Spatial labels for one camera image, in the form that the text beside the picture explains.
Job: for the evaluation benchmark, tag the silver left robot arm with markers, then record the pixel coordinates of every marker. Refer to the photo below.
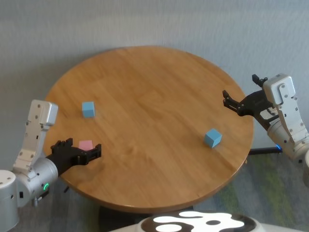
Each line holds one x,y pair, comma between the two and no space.
36,176

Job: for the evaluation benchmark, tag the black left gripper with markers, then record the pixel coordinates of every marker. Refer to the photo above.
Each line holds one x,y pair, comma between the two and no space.
65,159

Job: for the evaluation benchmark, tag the black table pedestal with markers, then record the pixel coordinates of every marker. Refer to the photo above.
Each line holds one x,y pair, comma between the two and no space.
116,217

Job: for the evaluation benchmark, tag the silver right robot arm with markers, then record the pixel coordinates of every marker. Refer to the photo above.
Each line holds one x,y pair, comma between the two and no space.
287,142

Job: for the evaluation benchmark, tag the pink cube block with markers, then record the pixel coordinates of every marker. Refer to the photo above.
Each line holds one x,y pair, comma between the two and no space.
85,145

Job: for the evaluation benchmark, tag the white black-spotted robot chest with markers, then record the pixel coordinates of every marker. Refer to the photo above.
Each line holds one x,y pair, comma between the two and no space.
193,222

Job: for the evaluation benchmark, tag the blue cube block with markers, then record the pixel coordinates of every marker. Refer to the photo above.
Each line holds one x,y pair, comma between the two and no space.
212,138
88,110

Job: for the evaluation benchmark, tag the black stand leg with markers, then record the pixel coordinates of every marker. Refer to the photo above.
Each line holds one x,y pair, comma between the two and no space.
263,150

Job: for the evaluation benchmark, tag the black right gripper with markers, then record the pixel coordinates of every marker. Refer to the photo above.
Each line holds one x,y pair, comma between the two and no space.
256,104

